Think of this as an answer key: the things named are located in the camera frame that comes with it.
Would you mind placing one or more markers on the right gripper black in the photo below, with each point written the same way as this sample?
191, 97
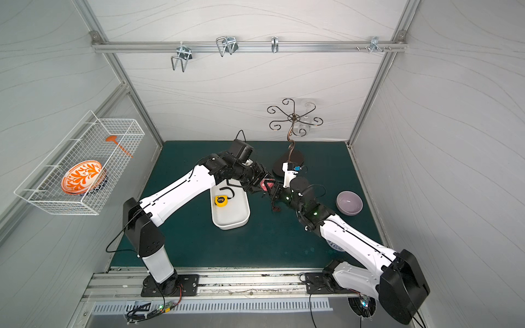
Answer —
281, 197

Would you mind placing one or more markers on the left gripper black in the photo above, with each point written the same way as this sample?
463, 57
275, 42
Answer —
258, 180

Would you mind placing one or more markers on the pink tape measure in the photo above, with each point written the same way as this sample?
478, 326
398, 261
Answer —
267, 185

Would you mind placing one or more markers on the small yellow tape measure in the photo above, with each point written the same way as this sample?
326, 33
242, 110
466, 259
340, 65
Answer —
222, 200

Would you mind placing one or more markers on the white plastic storage box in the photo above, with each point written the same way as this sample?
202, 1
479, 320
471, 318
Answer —
236, 213

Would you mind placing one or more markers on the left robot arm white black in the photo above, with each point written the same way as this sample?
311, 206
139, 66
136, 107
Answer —
142, 219

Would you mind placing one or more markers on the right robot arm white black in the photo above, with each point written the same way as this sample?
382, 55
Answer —
393, 278

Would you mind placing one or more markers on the black metal jewelry stand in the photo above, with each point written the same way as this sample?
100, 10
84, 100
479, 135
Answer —
299, 126

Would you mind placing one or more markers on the purple bowl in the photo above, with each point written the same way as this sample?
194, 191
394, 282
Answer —
349, 203

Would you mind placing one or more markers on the blue yellow patterned plate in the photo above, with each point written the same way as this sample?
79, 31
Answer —
336, 247

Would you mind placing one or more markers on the metal loop hook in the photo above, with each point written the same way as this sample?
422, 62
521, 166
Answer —
226, 44

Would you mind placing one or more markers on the small metal hook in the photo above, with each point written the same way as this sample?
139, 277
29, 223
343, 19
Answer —
274, 44

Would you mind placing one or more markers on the metal double hook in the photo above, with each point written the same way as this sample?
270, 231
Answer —
181, 58

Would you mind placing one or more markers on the orange spatula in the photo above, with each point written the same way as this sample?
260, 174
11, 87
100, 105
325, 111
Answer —
113, 139

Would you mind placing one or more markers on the orange patterned plate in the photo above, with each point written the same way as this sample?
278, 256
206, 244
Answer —
83, 177

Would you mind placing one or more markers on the wiring bundle with board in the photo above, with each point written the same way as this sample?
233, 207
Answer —
149, 310

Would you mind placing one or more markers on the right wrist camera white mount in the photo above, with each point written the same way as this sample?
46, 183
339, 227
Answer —
291, 170

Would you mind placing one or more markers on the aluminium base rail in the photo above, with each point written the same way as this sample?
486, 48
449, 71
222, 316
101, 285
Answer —
126, 283

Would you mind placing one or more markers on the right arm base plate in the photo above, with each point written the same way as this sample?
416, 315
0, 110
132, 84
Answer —
323, 283

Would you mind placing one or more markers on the white vented cable duct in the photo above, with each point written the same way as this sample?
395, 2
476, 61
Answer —
216, 306

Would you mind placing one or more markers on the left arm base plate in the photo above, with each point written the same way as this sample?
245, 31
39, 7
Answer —
185, 285

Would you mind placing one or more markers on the white wire basket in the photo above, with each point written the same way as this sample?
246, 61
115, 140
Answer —
85, 141

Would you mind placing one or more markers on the metal bracket hook right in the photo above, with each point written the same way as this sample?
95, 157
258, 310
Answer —
374, 47

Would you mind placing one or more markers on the aluminium top rail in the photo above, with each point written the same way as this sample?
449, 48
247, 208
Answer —
244, 47

